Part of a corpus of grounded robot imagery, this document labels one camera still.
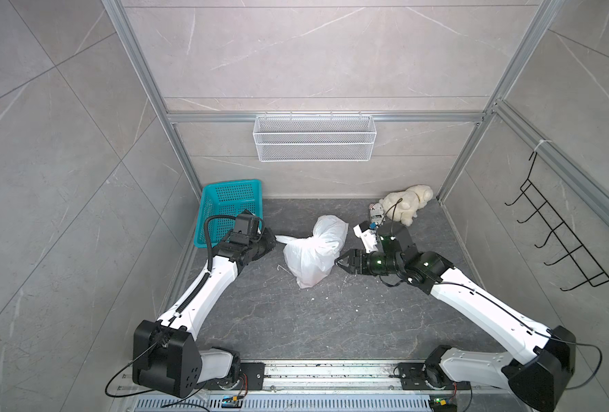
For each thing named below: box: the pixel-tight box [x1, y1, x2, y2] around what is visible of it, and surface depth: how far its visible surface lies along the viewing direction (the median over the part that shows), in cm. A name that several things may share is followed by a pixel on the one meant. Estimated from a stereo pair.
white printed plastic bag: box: [275, 214, 350, 289], surface depth 82 cm
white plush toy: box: [379, 184, 435, 227], surface depth 111 cm
